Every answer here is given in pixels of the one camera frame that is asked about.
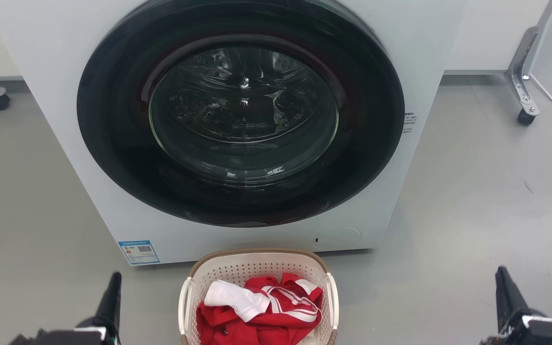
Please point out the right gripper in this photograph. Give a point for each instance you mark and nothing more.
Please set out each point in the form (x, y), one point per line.
(549, 333)

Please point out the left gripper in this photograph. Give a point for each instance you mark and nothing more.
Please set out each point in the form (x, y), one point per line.
(65, 338)

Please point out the cream perforated laundry basket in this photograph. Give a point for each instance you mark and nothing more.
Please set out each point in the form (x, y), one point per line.
(237, 266)

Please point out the blue energy label sticker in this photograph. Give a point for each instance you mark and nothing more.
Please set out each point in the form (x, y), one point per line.
(139, 252)

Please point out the round black glass washer door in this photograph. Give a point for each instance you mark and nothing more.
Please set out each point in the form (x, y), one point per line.
(113, 143)

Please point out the red garment with white stripes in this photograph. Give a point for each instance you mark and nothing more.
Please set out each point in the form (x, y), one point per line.
(266, 330)

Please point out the small black text sticker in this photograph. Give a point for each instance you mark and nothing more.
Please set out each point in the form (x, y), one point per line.
(409, 122)

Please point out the metal leg with black caster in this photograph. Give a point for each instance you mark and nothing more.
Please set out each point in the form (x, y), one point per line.
(520, 81)

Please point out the white front-load washing machine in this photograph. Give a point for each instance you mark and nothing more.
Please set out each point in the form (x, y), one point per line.
(65, 72)

